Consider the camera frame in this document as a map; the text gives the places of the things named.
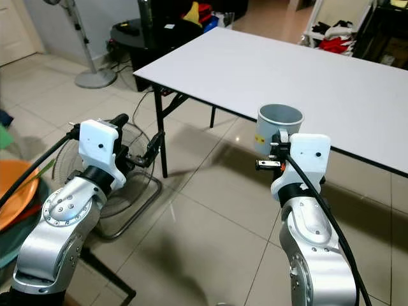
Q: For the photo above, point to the teal plastic basin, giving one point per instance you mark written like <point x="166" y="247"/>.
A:
<point x="16" y="245"/>

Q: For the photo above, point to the green plastic board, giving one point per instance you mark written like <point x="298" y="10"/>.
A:
<point x="5" y="137"/>

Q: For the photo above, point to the black cabinet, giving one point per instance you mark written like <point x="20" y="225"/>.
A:
<point x="166" y="16"/>

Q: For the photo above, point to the grey pedestal fan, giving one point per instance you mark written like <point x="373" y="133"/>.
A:
<point x="95" y="78"/>

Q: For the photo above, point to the blue box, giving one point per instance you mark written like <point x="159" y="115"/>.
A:
<point x="210" y="24"/>

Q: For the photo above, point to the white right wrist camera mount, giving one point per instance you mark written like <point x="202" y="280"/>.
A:
<point x="309" y="162"/>

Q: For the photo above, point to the green plastic spoon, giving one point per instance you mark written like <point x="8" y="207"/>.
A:
<point x="43" y="171"/>

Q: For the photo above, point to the white folding table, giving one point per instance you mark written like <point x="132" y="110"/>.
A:
<point x="280" y="76"/>

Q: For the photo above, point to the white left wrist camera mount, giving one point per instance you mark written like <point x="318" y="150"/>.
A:
<point x="101" y="148"/>

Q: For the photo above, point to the grey cup with yellow label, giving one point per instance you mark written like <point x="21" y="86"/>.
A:
<point x="266" y="131"/>

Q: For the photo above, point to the white cloth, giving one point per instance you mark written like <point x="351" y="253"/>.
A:
<point x="341" y="30"/>

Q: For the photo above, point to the black round side table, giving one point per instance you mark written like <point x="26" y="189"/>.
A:
<point x="153" y="44"/>

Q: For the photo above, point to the orange plastic bowl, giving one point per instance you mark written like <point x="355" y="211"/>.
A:
<point x="14" y="191"/>

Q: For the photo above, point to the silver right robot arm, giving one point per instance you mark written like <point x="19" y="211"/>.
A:
<point x="315" y="255"/>

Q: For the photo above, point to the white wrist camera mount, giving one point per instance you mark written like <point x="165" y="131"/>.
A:
<point x="309" y="162"/>
<point x="101" y="148"/>

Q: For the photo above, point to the yellow bag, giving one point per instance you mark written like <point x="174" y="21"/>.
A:
<point x="192" y="13"/>

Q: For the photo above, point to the red cloth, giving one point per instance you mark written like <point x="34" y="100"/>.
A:
<point x="335" y="44"/>

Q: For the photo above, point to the black stand leg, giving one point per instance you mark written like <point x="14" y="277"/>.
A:
<point x="108" y="274"/>

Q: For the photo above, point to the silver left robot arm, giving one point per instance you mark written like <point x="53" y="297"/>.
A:
<point x="54" y="236"/>

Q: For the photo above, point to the white door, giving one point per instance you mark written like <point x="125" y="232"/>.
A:
<point x="16" y="29"/>

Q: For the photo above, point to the white clothes rack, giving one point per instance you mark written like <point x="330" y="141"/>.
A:
<point x="319" y="16"/>

